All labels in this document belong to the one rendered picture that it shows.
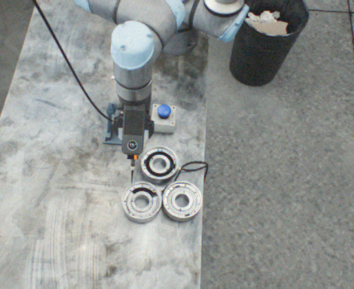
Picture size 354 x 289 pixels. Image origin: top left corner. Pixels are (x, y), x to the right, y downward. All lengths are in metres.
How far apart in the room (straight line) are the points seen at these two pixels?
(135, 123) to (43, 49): 0.66
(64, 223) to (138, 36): 0.58
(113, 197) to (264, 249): 1.03
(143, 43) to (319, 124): 1.77
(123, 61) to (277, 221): 1.47
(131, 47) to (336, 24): 2.28
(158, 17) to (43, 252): 0.64
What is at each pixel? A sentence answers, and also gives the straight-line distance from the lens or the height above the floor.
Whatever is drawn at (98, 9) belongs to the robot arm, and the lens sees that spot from 0.89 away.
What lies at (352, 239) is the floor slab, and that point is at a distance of 2.19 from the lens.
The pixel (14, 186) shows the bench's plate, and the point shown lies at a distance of 1.23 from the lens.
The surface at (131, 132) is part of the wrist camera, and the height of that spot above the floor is 1.12.
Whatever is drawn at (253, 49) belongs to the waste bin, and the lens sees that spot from 2.22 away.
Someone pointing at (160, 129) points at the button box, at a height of 0.82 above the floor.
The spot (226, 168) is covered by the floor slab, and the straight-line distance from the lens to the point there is 2.14.
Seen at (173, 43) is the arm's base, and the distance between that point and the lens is 1.42.
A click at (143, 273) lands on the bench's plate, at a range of 1.11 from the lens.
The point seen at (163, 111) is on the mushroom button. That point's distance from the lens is 1.22.
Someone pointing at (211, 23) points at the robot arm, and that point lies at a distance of 1.30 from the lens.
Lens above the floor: 1.88
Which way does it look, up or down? 60 degrees down
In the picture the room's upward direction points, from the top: 8 degrees clockwise
